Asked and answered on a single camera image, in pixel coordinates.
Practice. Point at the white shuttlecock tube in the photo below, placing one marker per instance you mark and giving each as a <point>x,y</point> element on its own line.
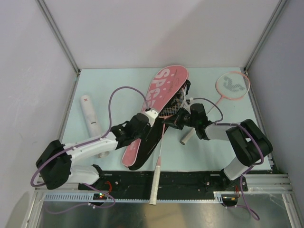
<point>90,116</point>

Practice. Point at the aluminium frame post right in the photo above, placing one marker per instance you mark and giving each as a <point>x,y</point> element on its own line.
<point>274,18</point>

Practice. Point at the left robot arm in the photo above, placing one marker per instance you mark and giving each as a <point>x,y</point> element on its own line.
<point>59,163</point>

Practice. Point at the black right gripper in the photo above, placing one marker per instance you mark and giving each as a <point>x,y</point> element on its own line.
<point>175,121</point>

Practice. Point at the aluminium frame post left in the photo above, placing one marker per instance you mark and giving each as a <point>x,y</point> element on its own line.
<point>57,34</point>

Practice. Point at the aluminium frame post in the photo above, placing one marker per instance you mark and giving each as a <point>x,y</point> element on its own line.
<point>57,34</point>
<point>274,18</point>

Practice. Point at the pink racket bag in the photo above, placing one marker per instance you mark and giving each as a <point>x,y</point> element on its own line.
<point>165,96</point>

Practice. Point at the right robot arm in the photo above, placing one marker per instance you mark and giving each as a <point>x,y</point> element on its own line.
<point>249,144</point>

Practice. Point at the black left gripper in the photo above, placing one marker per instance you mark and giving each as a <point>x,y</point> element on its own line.
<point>148,127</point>

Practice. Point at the white slotted cable duct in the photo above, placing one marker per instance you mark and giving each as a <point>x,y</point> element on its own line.
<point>97,197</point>

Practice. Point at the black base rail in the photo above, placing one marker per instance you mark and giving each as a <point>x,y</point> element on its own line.
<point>172,185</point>

